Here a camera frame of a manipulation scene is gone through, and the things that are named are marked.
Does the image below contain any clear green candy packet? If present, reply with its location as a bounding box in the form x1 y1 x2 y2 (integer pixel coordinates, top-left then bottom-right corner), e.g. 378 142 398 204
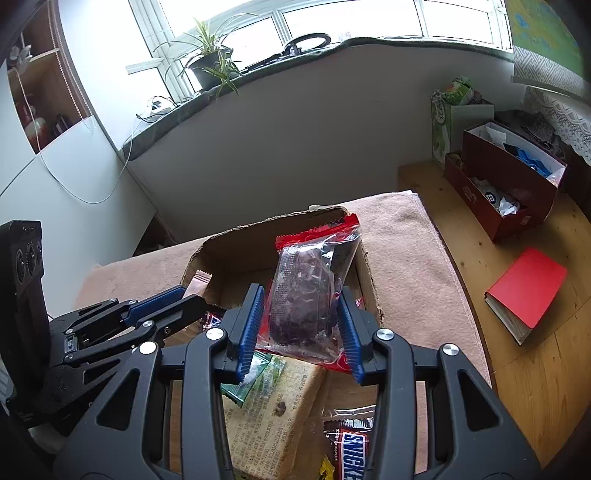
221 355 287 407

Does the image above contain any wooden wall shelf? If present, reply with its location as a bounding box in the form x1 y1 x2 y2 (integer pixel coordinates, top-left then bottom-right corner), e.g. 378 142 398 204
7 0 92 155

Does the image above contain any red and white figurine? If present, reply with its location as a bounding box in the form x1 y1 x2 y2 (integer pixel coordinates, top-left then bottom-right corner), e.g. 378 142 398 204
14 104 49 148

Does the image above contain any green gift bag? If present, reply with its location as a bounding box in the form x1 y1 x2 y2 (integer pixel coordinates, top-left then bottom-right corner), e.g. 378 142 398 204
430 76 495 165

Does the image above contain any potted spider plant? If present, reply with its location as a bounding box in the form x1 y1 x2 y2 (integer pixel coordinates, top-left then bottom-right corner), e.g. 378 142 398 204
126 13 264 97

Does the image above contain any clear red-edged snack packet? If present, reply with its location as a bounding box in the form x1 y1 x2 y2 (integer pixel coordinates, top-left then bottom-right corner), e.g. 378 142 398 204
256 213 362 374

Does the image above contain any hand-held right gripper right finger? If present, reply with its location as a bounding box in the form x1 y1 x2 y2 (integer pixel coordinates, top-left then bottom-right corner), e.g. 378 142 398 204
336 286 541 480

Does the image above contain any black coiled ring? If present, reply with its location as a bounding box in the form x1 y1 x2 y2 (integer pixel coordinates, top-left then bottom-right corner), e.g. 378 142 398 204
283 32 331 54

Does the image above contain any red book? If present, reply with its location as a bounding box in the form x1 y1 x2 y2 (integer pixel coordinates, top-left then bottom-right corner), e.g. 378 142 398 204
484 248 568 346

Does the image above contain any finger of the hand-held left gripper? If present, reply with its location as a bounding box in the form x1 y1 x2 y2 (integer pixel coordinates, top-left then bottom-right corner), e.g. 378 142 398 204
50 285 187 336
64 294 228 366

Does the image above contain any tall dark red box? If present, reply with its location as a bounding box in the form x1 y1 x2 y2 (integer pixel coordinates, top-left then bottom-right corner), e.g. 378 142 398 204
462 121 568 217

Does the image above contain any cardboard box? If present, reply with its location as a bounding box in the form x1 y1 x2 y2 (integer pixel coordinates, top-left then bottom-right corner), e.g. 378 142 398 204
164 206 386 480

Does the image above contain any brown chocolate bar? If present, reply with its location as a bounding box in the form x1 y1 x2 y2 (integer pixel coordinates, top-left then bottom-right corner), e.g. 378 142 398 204
322 406 377 480

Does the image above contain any dark green stone windowsill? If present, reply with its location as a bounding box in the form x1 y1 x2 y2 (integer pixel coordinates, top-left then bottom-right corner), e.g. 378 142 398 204
121 36 515 161

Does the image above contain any pink candy packet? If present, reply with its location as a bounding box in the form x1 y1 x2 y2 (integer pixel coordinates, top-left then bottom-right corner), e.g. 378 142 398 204
185 270 212 299

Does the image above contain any white cable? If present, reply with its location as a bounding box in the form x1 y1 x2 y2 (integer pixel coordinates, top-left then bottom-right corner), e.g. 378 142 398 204
14 60 139 205

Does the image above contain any green yellow wall map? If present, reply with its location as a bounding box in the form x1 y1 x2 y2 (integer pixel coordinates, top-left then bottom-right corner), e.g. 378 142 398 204
503 0 585 77

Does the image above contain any white cabinet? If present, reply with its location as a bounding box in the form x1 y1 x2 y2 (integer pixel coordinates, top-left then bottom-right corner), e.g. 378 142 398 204
0 0 158 278

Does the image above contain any pink plush blanket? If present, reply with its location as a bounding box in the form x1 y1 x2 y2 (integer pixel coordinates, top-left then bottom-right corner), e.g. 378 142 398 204
74 189 492 480

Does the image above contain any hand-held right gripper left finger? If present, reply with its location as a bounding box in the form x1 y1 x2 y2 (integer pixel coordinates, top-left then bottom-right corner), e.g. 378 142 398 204
54 282 266 480

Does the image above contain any white window frame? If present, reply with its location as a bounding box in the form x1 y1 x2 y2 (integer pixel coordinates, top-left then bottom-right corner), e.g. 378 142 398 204
127 0 513 103

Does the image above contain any white power strip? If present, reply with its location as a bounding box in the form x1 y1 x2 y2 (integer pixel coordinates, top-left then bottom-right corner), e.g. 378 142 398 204
139 96 174 121

